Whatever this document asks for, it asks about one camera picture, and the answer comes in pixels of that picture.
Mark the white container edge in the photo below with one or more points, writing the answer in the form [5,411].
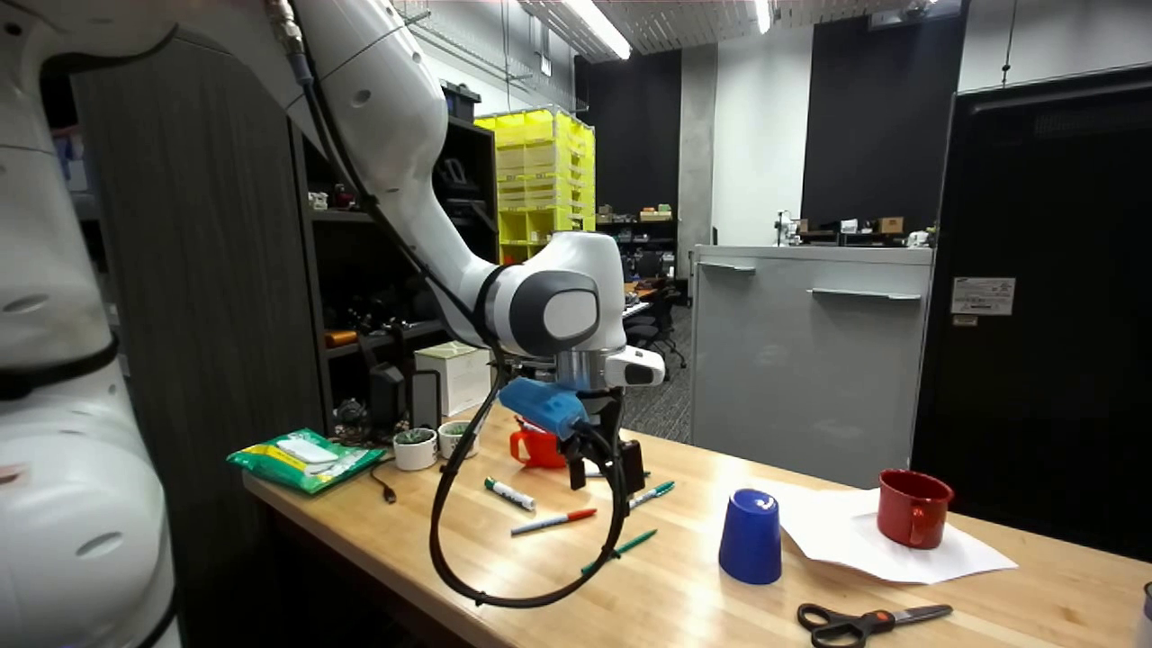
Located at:
[1145,614]

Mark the black office chair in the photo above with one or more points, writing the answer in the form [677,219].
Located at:
[662,327]

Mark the white marker with red cap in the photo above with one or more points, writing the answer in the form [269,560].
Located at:
[551,524]

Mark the dark red mug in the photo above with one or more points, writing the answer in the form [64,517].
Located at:
[911,509]

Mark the blue camera mount bracket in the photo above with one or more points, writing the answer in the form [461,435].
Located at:
[540,405]

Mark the yellow crate stack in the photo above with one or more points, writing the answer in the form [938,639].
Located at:
[544,181]

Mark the small white green-rimmed cup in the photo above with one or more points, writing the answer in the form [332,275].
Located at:
[456,439]
[415,452]

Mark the white paper sheet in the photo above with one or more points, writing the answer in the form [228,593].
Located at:
[938,555]

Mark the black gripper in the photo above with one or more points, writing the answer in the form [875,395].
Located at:
[598,421]

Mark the green and white marker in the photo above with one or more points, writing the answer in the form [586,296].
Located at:
[655,490]

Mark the white marker with green cap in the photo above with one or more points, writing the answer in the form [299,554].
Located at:
[508,494]

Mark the grey metal cabinet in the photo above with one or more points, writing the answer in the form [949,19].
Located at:
[803,363]

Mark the white box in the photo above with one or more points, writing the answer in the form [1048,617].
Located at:
[456,375]

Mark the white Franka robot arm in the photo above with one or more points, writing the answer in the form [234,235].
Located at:
[397,119]

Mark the small ceiling light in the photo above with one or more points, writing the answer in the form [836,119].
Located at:
[763,15]

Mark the black cabinet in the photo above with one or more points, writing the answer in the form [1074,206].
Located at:
[1046,313]

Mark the white label sticker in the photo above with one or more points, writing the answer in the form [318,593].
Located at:
[985,296]

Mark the dark wooden shelf unit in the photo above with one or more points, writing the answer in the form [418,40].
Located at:
[203,335]

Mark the green wipes packet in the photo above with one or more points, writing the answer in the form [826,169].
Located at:
[308,459]

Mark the blue plastic cup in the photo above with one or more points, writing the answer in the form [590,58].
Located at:
[751,537]

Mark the long ceiling light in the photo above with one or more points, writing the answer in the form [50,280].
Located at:
[596,28]

